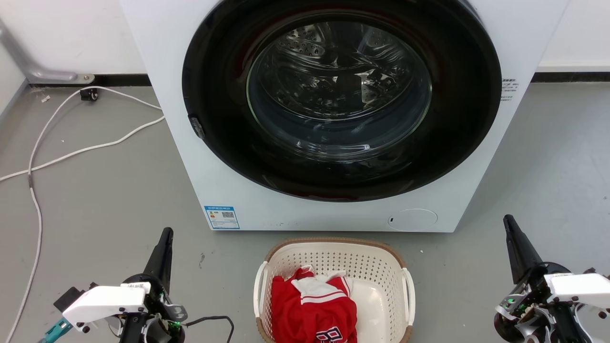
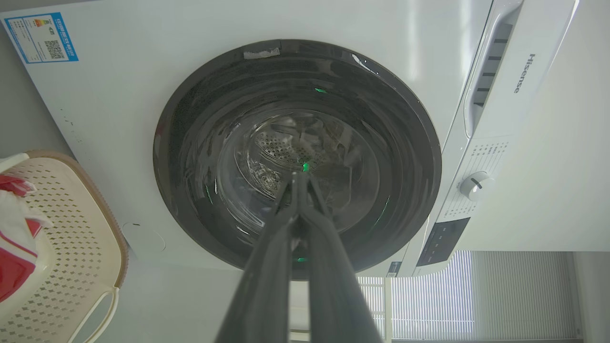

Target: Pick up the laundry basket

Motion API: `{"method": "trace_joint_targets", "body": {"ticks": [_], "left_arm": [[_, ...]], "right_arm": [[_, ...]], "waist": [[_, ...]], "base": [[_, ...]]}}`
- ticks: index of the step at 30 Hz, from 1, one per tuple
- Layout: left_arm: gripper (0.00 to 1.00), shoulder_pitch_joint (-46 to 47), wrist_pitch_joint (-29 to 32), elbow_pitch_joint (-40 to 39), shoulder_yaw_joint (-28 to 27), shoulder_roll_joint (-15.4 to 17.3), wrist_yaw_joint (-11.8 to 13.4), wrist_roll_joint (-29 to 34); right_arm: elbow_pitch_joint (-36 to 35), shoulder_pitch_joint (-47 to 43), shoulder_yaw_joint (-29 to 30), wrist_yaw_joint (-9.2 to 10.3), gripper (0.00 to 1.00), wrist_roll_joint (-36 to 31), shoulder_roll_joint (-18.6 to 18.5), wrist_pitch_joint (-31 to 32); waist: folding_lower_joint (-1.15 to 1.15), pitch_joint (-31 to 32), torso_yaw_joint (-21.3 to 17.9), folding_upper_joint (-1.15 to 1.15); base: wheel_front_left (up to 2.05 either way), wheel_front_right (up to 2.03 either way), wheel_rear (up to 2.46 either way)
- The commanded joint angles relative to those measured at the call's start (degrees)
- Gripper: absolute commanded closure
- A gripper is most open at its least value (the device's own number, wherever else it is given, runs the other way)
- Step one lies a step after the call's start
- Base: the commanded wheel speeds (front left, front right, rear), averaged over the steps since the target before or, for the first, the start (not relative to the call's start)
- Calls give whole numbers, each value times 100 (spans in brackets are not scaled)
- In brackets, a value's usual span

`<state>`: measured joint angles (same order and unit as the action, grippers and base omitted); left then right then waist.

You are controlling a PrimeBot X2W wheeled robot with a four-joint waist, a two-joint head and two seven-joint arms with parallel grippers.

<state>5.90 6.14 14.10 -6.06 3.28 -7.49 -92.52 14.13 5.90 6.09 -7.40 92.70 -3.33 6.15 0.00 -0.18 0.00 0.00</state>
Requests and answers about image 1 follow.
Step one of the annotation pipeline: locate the black round washer door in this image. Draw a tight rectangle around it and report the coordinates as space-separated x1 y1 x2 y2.
182 0 502 202

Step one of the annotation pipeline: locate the red and white garment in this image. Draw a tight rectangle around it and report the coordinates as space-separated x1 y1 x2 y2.
271 266 358 343

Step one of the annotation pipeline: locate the thick white floor cable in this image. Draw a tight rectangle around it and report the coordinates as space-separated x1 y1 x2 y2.
0 116 166 182

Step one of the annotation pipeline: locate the blue energy label sticker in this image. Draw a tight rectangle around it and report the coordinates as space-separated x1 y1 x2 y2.
204 205 240 230

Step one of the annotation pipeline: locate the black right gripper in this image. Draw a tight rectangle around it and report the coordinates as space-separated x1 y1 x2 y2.
494 214 583 343

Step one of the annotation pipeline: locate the round white filter cover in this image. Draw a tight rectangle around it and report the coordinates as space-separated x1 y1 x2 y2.
387 208 438 232

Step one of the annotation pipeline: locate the grey bent metal pipe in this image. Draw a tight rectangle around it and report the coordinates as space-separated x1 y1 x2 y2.
0 18 95 85

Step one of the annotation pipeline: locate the thin white floor cable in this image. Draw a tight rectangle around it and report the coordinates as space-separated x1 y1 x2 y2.
4 85 163 343

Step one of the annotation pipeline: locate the black baseboard strip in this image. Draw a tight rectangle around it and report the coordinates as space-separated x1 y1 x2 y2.
30 73 152 88
531 71 610 83

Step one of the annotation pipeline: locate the white front-load washing machine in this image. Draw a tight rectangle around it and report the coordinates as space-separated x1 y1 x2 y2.
119 0 570 233

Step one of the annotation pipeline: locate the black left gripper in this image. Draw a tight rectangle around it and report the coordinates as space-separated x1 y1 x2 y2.
108 227 188 343

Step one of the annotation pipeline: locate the cream perforated laundry basket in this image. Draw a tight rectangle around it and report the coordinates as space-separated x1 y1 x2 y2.
253 237 416 343

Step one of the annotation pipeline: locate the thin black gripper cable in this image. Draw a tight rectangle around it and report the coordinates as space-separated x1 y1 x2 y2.
183 315 235 343

